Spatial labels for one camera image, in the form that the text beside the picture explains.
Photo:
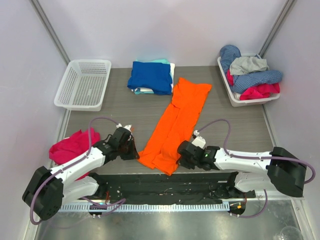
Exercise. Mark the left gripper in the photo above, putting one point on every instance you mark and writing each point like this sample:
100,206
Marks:
131,148

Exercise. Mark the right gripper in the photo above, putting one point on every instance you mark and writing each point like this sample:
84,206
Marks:
184,155

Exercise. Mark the orange t-shirt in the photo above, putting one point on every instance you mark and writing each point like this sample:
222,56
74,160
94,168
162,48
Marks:
175,126

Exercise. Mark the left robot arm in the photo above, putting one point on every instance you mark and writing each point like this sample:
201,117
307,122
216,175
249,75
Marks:
51,188

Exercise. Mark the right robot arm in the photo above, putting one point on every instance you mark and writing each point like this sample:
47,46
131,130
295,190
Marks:
276,169

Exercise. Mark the pink cloth on table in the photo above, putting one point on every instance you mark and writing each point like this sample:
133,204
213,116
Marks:
72,147

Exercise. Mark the folded blue t-shirt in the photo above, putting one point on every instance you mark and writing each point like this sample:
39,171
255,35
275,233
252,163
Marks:
151,75

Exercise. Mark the white perforated plastic basket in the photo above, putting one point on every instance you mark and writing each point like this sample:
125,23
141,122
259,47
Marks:
83,85

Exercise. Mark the white plastic bin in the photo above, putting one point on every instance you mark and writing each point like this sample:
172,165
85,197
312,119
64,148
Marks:
242,103

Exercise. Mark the folded white t-shirt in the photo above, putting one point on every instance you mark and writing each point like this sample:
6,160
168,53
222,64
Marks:
172,71

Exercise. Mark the pink t-shirt in bin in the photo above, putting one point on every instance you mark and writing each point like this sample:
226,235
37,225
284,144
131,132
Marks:
260,91

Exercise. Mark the folded teal t-shirt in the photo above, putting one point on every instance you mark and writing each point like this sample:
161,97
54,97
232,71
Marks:
160,61

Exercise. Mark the grey t-shirt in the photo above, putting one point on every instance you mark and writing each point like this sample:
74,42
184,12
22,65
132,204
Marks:
248,64

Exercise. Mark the blue checkered shirt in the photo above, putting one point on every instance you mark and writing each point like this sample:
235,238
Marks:
228,54

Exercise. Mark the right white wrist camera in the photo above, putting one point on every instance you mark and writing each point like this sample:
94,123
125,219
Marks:
198,140

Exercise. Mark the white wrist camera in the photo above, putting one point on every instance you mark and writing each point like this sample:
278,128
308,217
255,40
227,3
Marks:
128,127
198,140

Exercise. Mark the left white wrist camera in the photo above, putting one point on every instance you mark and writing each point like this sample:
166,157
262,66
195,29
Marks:
128,127

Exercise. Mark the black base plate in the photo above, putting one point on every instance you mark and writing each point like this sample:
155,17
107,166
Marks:
161,189

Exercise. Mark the white slotted cable duct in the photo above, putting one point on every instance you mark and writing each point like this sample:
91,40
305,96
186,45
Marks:
125,208

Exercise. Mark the right corner metal post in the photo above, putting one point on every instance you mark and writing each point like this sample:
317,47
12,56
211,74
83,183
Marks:
281,18

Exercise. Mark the corner metal post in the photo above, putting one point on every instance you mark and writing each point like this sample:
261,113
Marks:
281,18
49,29

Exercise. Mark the left corner metal post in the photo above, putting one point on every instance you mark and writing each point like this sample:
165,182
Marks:
49,29

